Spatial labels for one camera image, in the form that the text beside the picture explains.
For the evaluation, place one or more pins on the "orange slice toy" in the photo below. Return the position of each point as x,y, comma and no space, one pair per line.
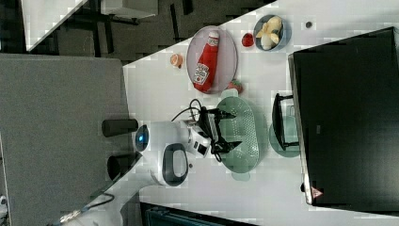
176,60

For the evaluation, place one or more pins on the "white background table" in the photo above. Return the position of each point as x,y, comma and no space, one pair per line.
42,17

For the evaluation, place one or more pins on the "upper black round base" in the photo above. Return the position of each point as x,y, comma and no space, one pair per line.
111,128

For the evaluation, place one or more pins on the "grey partition panel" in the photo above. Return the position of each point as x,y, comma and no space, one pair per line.
54,152

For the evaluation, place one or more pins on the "black round base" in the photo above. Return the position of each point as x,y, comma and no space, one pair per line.
120,164
111,128

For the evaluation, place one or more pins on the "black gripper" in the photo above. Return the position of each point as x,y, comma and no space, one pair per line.
207,122

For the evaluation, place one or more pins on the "small red strawberry toy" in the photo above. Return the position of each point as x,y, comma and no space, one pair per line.
247,40

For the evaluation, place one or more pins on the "blue metal frame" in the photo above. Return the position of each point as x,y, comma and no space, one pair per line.
157,215

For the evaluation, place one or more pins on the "black silver toaster oven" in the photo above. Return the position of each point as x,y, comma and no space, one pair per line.
345,95

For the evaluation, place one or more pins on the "mint green plastic cup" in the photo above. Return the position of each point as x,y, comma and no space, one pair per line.
290,134

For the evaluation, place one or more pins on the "large red strawberry toy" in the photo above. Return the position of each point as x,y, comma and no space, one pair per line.
235,84

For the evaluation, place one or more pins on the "peeled banana toy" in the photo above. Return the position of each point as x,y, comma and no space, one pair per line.
269,33

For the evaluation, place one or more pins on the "mint green plastic strainer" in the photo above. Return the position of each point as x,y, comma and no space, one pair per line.
246,156

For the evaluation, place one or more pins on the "red plush ketchup bottle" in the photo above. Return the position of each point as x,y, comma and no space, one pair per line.
206,66

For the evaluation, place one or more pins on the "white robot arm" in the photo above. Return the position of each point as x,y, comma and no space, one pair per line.
164,147

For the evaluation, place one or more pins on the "lower black round base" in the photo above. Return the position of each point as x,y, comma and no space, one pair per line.
120,164

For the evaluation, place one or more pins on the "blue bowl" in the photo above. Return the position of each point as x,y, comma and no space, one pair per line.
284,34

